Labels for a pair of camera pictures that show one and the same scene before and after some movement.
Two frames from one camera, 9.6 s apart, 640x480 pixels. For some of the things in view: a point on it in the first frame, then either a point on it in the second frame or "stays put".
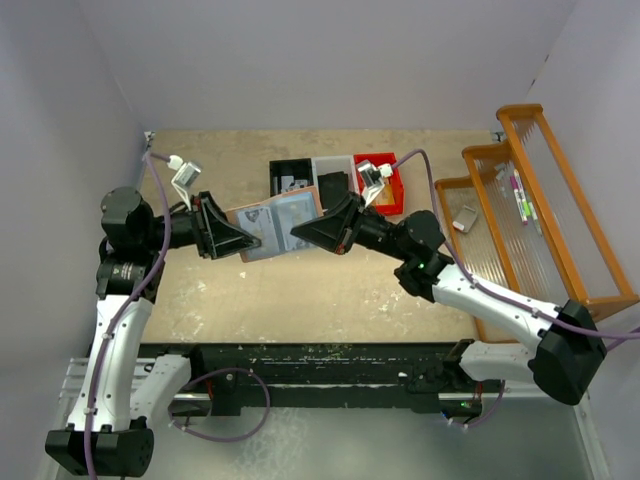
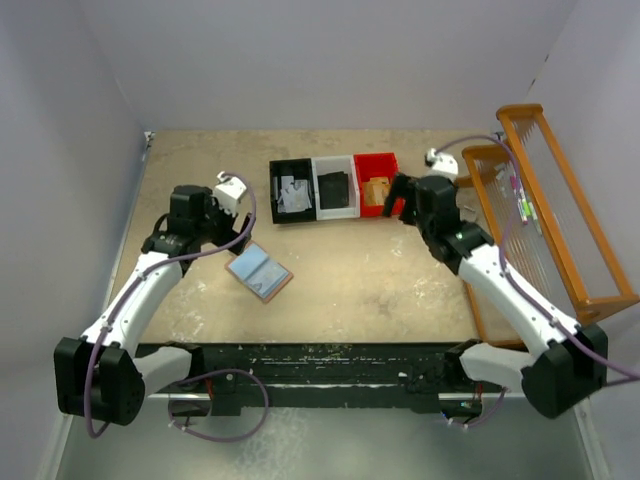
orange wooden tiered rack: (519, 220) stays put
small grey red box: (465, 219) stays put
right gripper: (335, 228) -> (402, 184)
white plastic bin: (334, 164) stays put
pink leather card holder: (273, 220) -> (261, 274)
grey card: (291, 213) -> (267, 277)
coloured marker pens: (520, 200) stays put
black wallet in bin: (332, 188) stays put
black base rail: (311, 378) stays put
